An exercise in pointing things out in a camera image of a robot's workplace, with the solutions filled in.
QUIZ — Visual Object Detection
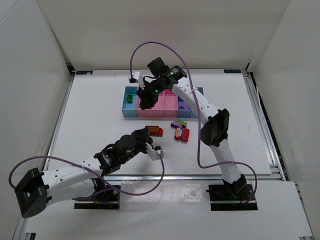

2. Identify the red flower lego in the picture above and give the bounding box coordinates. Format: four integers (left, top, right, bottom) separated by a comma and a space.
174, 127, 183, 141

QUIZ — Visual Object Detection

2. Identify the aluminium front rail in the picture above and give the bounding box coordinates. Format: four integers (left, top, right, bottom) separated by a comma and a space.
104, 172, 282, 181

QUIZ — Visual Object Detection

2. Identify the light blue right bin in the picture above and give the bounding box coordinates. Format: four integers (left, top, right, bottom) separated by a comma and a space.
190, 87, 204, 118

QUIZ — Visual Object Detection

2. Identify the light blue bin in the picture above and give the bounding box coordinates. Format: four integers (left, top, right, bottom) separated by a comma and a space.
190, 87, 204, 118
121, 86, 138, 118

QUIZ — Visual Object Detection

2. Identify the red purple lego block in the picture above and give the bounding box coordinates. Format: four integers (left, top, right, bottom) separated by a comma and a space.
181, 128, 190, 143

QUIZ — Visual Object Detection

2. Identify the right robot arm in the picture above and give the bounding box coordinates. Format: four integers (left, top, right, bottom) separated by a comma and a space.
137, 57, 247, 195

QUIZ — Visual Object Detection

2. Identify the green brown flat lego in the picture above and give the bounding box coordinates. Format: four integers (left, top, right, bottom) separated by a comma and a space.
175, 119, 187, 128

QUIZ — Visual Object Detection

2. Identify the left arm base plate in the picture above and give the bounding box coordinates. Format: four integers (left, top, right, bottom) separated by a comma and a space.
73, 179, 120, 210

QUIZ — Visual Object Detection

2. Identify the green red brown lego stack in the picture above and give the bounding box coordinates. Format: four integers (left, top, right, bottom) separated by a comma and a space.
146, 125, 164, 137

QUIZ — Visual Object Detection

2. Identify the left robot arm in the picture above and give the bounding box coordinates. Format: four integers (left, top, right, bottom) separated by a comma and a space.
13, 127, 163, 219

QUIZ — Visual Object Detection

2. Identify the light blue left bin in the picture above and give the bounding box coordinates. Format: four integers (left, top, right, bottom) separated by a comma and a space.
121, 86, 138, 118

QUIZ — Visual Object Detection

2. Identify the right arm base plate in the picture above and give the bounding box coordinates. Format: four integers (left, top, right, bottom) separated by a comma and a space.
205, 184, 258, 212

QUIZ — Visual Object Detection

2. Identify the small pink bin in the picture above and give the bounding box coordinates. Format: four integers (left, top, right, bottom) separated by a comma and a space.
163, 89, 178, 118

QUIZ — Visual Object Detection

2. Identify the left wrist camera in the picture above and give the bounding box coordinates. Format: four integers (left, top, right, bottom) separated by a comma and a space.
145, 143, 164, 161

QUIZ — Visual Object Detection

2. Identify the large pink bin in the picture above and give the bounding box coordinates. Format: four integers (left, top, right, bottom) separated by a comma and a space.
135, 92, 164, 118

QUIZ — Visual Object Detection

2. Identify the green lego brick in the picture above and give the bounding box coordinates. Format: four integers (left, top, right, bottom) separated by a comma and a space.
126, 94, 134, 104

